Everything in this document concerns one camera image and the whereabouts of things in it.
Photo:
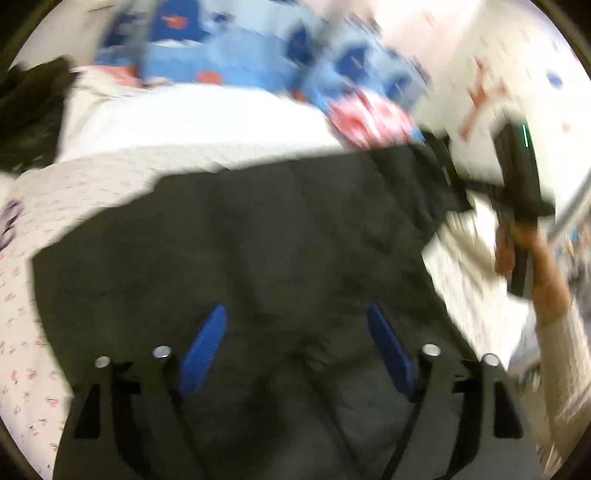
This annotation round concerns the whale print curtain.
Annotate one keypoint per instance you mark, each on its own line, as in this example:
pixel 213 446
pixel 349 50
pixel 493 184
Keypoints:
pixel 240 50

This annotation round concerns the person's right forearm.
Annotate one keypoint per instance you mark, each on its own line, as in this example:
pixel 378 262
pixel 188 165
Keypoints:
pixel 568 369

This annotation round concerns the tree wall sticker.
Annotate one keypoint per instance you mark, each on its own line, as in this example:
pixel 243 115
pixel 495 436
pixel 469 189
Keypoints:
pixel 482 97

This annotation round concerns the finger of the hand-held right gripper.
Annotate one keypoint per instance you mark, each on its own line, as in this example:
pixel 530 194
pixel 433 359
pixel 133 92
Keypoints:
pixel 445 157

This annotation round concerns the black puffer jacket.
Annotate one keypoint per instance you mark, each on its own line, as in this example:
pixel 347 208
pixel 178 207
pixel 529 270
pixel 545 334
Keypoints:
pixel 258 240

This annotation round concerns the person's right hand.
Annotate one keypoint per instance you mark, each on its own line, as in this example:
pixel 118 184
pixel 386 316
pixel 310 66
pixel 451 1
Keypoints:
pixel 504 254

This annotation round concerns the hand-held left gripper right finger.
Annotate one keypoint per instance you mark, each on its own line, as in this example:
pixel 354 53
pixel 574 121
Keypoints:
pixel 390 355

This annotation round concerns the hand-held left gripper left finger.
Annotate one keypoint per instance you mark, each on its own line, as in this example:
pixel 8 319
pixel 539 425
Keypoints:
pixel 203 350

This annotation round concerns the white striped duvet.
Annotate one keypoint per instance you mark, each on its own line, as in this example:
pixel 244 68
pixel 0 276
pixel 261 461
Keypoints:
pixel 194 120

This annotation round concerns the small purple object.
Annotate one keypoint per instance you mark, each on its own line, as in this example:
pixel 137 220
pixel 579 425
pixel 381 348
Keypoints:
pixel 9 221

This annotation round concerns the pink checked cloth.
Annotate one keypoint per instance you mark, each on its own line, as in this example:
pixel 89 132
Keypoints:
pixel 369 120

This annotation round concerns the blue round wall sticker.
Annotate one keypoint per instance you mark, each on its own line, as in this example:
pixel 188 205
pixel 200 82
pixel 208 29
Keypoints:
pixel 555 79

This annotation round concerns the crumpled black jacket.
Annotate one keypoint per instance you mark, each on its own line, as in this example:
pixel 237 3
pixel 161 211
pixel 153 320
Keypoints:
pixel 27 120

